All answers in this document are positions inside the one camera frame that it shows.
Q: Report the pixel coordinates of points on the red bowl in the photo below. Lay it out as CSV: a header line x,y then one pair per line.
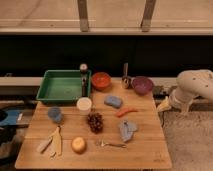
x,y
101,80

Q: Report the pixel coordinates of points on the orange carrot toy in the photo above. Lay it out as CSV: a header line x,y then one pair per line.
x,y
124,111

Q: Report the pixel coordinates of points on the green plastic tray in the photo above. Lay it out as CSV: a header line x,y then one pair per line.
x,y
62,86

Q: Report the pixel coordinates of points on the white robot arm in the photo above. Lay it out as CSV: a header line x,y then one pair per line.
x,y
190,85

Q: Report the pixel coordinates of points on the blue plastic cup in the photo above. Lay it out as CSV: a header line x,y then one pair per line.
x,y
54,113

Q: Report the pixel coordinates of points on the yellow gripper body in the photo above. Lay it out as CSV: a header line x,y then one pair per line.
x,y
164,105

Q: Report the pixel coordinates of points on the grey blue cloth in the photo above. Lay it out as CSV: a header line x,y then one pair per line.
x,y
127,130

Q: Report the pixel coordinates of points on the blue sponge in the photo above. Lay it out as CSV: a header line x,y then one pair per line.
x,y
113,101

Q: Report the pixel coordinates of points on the yellow apple toy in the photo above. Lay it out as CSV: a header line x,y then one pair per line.
x,y
78,145

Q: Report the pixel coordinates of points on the dark grape bunch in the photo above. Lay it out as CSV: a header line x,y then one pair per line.
x,y
95,122

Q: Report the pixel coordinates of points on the purple bowl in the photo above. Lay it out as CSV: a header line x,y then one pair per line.
x,y
142,85

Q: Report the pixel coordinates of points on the metal fork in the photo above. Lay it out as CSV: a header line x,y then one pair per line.
x,y
102,144

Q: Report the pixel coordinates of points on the blue object at left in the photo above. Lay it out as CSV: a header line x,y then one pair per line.
x,y
9,117

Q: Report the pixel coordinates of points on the white plastic cup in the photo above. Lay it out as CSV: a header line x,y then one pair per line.
x,y
84,105

